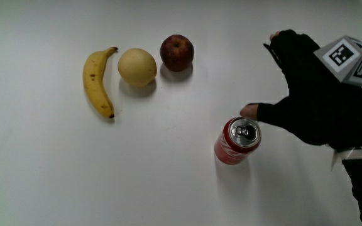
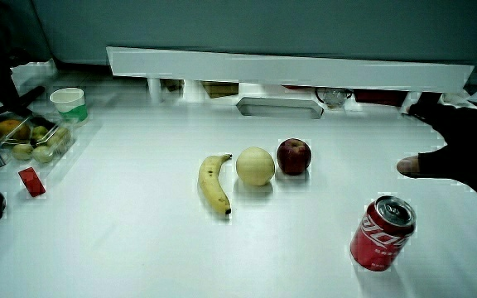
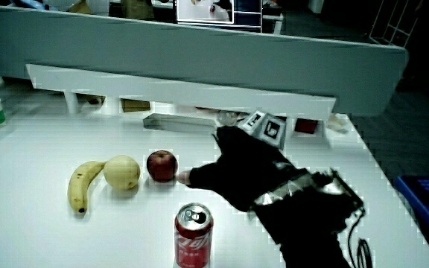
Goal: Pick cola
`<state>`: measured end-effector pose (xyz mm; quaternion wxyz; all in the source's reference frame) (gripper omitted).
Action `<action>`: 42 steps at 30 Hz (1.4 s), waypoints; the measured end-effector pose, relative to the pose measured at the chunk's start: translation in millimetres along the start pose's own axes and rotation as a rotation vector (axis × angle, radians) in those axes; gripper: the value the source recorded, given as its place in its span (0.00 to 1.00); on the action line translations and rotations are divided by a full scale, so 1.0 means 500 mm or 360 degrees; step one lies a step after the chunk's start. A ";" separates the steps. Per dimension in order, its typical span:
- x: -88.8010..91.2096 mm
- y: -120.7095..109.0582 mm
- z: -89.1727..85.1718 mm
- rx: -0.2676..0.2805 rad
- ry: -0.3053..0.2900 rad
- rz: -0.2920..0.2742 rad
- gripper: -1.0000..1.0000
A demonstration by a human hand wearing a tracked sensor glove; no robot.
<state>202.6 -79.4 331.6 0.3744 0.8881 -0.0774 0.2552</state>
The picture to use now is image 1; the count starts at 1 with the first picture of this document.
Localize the yellow banana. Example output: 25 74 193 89
82 46 119 119

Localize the red apple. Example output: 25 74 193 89
160 34 195 73

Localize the person's right hand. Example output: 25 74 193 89
239 29 362 152

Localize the yellow round pear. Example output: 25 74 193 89
117 48 158 88

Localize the red cola can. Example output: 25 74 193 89
214 116 262 166

